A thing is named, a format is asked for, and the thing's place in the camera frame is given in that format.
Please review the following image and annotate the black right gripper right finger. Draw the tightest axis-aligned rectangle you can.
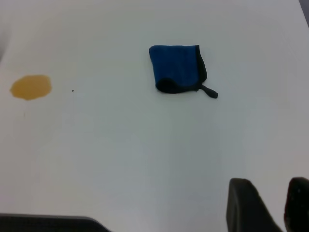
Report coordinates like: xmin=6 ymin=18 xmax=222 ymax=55
xmin=282 ymin=177 xmax=309 ymax=232

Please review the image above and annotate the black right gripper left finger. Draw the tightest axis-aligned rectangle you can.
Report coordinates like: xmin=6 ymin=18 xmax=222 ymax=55
xmin=226 ymin=178 xmax=283 ymax=232

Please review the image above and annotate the blue cloth with black trim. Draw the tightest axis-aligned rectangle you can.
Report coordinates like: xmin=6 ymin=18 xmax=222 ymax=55
xmin=149 ymin=44 xmax=219 ymax=100

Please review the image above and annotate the brown coffee spill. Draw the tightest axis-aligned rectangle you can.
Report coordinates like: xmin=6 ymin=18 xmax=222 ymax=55
xmin=9 ymin=74 xmax=53 ymax=102

